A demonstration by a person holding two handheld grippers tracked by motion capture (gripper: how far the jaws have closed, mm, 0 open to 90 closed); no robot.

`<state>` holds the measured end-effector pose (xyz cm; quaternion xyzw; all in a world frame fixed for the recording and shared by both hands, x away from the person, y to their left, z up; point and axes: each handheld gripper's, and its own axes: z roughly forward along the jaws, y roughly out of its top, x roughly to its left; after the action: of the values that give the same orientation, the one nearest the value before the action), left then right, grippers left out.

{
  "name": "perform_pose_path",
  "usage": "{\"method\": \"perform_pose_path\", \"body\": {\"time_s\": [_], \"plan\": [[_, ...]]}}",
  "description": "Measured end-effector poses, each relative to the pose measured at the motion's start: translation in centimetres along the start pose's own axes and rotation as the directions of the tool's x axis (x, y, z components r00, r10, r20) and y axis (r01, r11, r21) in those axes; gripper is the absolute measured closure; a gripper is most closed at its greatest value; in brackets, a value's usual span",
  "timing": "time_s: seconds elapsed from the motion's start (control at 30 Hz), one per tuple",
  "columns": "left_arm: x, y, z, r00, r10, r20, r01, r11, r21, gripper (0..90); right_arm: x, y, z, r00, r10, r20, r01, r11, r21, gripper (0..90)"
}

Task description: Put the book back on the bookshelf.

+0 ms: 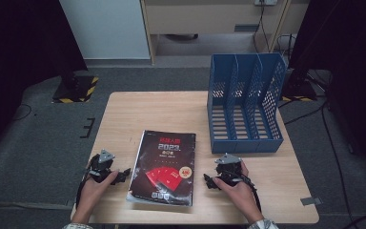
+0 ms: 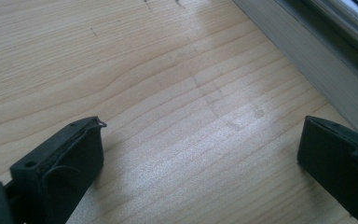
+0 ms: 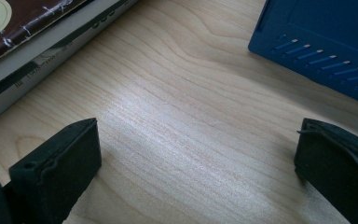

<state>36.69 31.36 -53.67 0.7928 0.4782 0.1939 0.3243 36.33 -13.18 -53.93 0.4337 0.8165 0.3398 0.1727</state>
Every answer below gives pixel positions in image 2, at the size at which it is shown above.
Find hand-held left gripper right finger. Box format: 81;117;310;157
296;115;358;224

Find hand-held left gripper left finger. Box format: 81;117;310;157
9;116;108;224

